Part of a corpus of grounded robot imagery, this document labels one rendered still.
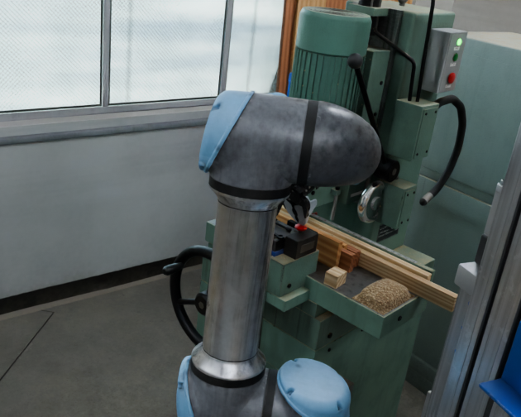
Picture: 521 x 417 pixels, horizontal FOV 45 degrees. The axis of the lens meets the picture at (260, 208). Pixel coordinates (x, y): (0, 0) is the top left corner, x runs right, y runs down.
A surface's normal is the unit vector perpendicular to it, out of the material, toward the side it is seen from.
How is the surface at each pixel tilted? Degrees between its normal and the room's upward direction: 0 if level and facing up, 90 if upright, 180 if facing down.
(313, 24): 90
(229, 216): 85
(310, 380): 7
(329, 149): 78
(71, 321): 0
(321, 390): 7
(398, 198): 90
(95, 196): 90
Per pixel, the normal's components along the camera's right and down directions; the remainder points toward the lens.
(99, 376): 0.11, -0.91
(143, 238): 0.61, 0.38
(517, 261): -0.92, 0.06
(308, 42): -0.73, 0.19
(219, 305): -0.56, 0.19
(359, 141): 0.68, -0.01
